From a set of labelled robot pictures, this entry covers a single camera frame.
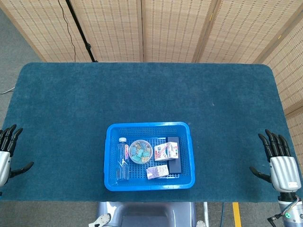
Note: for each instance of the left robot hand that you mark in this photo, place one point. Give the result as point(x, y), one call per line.
point(5, 165)

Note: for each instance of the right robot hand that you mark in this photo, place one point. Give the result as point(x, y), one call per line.
point(284, 170)

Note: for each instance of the dark blue long box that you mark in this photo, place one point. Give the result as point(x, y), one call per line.
point(175, 167)

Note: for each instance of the clear water bottle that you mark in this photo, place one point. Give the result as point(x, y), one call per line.
point(123, 160)

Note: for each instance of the white red carton box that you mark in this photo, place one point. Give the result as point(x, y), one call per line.
point(165, 151)

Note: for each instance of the small purple snack packet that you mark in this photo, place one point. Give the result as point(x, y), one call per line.
point(157, 172)

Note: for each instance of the round clear container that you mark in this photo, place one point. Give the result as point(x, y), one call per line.
point(140, 151)

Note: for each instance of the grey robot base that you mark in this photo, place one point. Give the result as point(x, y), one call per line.
point(146, 215)

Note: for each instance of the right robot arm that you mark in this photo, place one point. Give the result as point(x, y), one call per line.
point(292, 214)

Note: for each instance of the yellow floor tape strip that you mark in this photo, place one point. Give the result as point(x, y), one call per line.
point(236, 215)

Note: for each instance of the white table leg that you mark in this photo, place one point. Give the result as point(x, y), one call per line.
point(206, 212)

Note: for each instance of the blue plastic basket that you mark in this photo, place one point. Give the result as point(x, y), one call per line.
point(113, 184)

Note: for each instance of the black tripod pole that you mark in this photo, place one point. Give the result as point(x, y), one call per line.
point(81, 35)

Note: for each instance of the teal table mat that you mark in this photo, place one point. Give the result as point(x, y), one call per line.
point(151, 94)

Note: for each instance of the bamboo folding screen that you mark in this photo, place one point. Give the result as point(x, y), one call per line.
point(170, 28)

